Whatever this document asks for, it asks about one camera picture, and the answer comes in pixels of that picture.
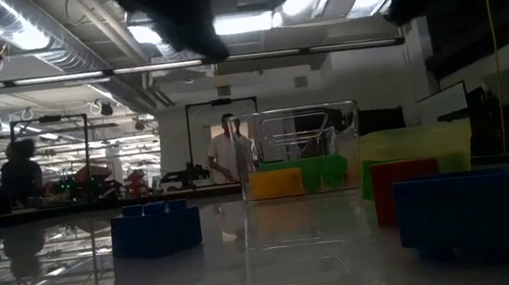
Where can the white board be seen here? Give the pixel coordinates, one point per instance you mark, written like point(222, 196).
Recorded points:
point(441, 103)

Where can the translucent yellow plastic bin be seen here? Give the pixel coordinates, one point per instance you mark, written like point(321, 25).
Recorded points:
point(416, 141)

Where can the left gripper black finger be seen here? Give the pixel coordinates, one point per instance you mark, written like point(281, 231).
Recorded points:
point(197, 29)

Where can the blue toy block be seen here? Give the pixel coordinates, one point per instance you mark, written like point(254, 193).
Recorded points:
point(463, 217)
point(156, 233)

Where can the long green toy block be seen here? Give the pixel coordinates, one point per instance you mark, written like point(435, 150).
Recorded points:
point(325, 172)

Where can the black rectangular stand frame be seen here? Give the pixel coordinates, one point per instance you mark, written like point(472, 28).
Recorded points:
point(46, 120)
point(238, 98)

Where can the clear plastic bin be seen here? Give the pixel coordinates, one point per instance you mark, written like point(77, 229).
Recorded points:
point(348, 123)

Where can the pink toy block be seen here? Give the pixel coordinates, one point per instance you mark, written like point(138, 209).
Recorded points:
point(406, 190)

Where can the person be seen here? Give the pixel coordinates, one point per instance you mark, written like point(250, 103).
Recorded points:
point(228, 154)
point(20, 172)

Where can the silver ventilation duct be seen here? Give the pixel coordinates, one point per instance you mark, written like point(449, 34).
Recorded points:
point(14, 21)

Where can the small green toy block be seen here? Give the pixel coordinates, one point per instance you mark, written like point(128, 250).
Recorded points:
point(367, 181)

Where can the long horizontal light bar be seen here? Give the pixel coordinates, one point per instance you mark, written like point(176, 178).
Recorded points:
point(58, 78)

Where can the orange toy block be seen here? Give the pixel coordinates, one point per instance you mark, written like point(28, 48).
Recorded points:
point(275, 184)

